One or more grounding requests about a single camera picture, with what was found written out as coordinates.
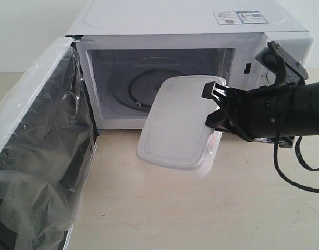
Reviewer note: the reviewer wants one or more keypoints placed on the printed label sticker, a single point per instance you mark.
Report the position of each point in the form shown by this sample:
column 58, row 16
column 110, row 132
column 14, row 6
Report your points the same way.
column 240, row 18

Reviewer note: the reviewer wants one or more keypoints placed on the white plastic food container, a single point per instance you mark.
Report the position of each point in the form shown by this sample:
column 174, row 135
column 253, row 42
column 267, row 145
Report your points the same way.
column 175, row 135

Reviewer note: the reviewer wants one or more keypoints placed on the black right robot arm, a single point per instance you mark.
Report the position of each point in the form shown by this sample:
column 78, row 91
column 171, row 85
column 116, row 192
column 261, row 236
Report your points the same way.
column 303, row 114

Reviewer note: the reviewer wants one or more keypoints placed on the clear plastic protective film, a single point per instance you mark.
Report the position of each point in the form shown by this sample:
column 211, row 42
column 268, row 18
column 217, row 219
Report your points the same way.
column 39, row 169

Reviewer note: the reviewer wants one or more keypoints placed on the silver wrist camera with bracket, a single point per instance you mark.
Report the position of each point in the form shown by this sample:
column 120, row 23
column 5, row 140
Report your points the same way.
column 286, row 69

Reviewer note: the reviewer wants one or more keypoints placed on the white microwave door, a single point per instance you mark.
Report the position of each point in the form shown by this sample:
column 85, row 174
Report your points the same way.
column 31, row 130

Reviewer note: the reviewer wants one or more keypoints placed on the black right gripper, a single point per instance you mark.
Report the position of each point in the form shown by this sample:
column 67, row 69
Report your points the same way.
column 255, row 115

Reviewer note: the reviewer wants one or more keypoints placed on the upper white control knob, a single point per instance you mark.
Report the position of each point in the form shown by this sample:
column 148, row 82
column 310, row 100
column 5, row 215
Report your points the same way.
column 270, row 77

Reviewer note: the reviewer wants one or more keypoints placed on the white microwave oven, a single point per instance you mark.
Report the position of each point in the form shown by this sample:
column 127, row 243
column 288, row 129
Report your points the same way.
column 109, row 34

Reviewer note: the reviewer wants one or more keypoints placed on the glass microwave turntable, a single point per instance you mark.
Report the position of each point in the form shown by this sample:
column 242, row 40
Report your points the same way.
column 136, row 84

